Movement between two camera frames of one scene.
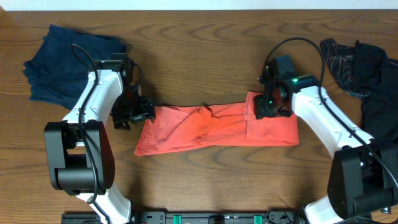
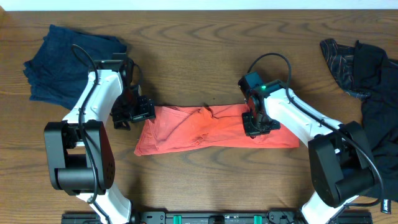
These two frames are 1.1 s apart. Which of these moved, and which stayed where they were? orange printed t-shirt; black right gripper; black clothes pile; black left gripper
Moved: black right gripper
Stayed: black clothes pile; orange printed t-shirt; black left gripper
